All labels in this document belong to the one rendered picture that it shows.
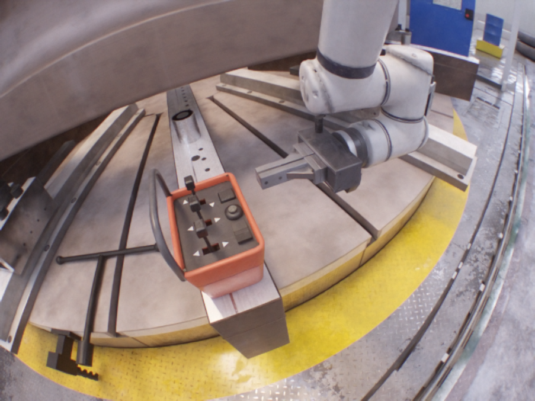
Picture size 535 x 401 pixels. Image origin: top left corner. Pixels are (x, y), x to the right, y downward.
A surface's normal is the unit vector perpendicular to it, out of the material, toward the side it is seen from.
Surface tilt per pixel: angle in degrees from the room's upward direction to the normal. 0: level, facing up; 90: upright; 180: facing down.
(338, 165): 0
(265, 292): 0
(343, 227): 0
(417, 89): 90
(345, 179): 90
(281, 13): 90
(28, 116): 90
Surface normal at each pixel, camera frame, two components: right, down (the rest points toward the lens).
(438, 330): -0.11, -0.69
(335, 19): -0.78, 0.59
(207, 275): 0.37, 0.72
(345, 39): -0.52, 0.80
